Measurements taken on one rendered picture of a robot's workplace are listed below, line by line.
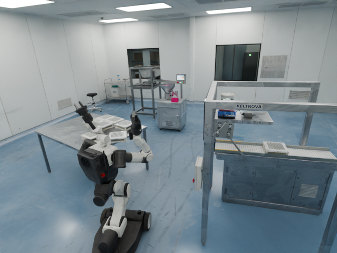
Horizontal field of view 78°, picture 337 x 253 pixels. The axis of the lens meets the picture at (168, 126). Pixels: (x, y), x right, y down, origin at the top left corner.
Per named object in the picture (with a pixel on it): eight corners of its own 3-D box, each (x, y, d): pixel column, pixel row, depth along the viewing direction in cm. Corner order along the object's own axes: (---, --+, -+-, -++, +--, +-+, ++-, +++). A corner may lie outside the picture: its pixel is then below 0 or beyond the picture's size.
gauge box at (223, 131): (213, 137, 245) (214, 121, 238) (214, 133, 255) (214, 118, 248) (232, 138, 240) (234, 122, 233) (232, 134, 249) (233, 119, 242)
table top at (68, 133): (34, 132, 341) (33, 130, 339) (92, 114, 423) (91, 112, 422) (89, 156, 258) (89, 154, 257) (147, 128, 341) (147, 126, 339)
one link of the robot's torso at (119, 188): (130, 196, 236) (114, 195, 193) (115, 195, 239) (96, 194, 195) (132, 182, 241) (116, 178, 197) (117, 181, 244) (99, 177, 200)
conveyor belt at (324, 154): (214, 154, 259) (214, 151, 257) (214, 145, 281) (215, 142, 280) (340, 166, 226) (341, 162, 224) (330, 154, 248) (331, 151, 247)
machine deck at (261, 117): (214, 122, 238) (214, 118, 237) (215, 112, 272) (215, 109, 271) (273, 125, 223) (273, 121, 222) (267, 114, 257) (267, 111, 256)
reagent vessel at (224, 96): (219, 109, 239) (220, 93, 232) (220, 106, 252) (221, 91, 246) (233, 110, 235) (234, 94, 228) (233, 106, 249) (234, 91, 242)
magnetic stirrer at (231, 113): (217, 118, 239) (217, 110, 236) (217, 112, 258) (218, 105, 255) (235, 119, 234) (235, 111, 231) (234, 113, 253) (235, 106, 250)
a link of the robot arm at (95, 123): (93, 113, 209) (99, 122, 214) (83, 119, 207) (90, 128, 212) (93, 116, 199) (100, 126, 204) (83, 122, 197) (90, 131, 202)
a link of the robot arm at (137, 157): (150, 165, 194) (131, 165, 178) (143, 158, 203) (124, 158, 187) (155, 154, 192) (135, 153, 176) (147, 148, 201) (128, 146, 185)
